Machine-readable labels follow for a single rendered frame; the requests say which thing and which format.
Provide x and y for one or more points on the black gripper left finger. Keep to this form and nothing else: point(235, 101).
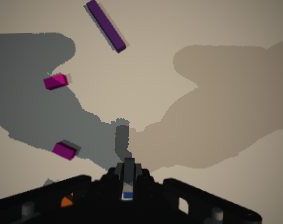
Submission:
point(18, 208)

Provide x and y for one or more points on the orange rectangular bar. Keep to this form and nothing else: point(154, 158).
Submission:
point(67, 200)

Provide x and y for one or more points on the small dark blue block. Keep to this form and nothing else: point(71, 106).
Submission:
point(128, 195)

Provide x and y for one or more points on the grey rod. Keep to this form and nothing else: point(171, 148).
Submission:
point(128, 174)

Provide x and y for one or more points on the magenta rod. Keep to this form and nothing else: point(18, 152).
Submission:
point(55, 82)
point(64, 151)

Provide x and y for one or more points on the purple rod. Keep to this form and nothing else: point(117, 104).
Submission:
point(106, 26)

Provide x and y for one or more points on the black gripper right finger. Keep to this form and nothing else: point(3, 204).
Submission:
point(203, 207)

